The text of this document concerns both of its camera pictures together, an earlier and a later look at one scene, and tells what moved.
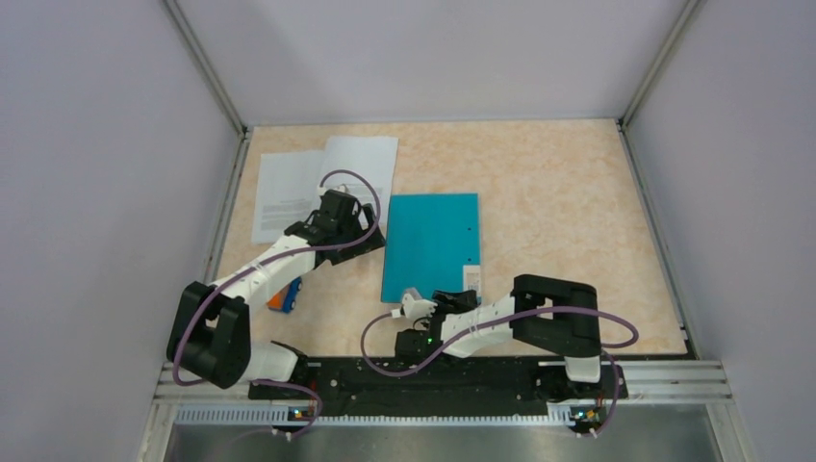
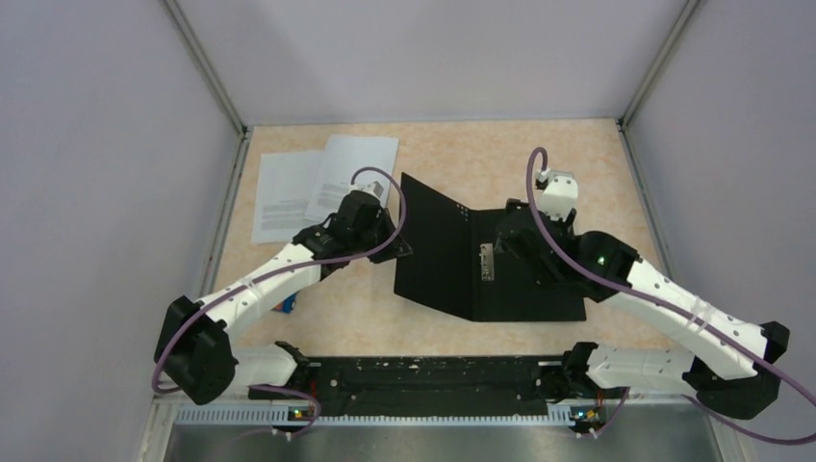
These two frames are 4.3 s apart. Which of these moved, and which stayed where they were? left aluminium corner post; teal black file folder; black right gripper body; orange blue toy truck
Moved: black right gripper body; teal black file folder
Stayed: left aluminium corner post; orange blue toy truck
